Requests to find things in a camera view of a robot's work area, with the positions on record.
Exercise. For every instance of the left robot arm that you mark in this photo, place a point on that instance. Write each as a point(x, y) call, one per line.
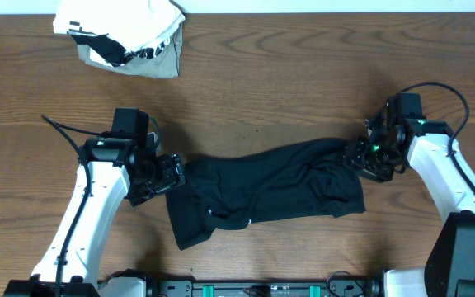
point(123, 163)

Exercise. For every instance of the black t-shirt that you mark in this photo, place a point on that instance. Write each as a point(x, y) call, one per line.
point(297, 180)

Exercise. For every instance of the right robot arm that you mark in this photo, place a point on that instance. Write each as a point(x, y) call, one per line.
point(401, 137)

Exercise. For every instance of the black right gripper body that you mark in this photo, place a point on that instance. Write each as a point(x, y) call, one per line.
point(374, 159)

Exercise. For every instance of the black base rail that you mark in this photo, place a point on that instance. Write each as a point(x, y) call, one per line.
point(341, 286)

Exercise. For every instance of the grey-beige folded garment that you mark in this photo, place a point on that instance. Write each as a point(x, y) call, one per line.
point(164, 65)

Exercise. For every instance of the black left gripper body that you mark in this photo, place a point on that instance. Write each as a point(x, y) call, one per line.
point(171, 171)

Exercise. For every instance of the black and white garment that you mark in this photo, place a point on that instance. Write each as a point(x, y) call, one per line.
point(119, 44)

